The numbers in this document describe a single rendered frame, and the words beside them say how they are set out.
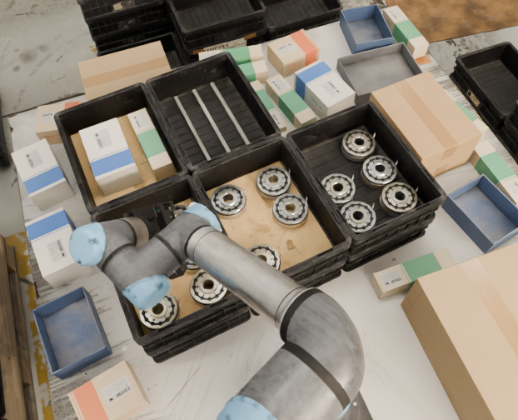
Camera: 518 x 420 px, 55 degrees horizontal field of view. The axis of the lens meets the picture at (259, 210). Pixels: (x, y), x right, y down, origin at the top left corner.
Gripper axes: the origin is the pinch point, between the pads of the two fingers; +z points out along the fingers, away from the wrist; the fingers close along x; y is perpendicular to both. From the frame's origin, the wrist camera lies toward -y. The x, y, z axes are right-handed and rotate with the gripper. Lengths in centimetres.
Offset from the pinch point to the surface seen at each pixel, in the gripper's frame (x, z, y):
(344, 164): -28, 49, 4
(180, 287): 16.2, 8.1, -12.1
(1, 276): 127, 39, 20
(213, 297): 6.9, 7.7, -17.7
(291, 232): -11.0, 29.4, -9.4
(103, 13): 67, 94, 124
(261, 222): -4.3, 27.8, -3.6
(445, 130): -57, 65, 2
